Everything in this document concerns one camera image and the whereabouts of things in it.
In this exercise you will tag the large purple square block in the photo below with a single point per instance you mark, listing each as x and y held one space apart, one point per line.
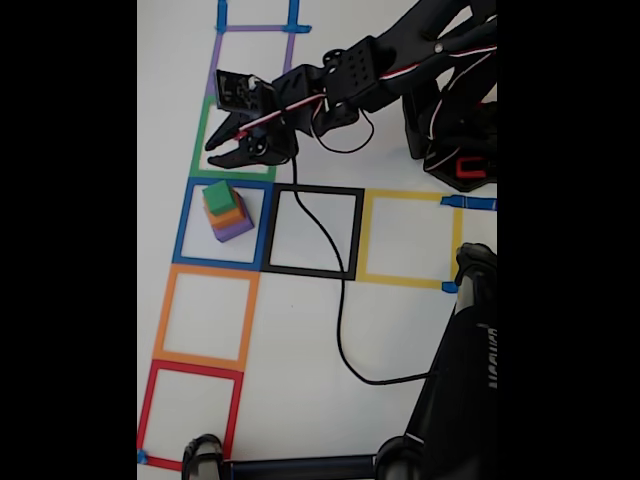
232 232

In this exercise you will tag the purple square frame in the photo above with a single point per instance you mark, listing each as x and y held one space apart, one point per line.
215 55

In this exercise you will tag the orange square frame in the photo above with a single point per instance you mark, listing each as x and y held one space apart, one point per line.
200 361

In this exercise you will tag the green square frame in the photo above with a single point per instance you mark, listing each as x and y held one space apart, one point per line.
197 150

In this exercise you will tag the orange square block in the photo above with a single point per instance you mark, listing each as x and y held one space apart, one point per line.
225 219

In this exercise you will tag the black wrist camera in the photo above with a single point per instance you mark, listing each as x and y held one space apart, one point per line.
272 145

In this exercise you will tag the black tripod stand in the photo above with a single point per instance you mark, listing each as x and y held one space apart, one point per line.
450 400

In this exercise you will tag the blue square frame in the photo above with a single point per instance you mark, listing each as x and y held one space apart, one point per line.
220 262

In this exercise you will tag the blue tape strip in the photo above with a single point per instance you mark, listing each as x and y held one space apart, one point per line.
222 12
294 12
142 456
449 287
302 29
475 203

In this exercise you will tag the green square block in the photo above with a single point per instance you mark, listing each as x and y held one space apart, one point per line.
220 196

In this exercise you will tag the yellow square frame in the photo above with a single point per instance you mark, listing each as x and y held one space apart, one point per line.
400 281

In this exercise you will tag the red square frame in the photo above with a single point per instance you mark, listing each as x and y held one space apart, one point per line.
192 369

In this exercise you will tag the black square frame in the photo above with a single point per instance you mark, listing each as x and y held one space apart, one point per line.
310 273

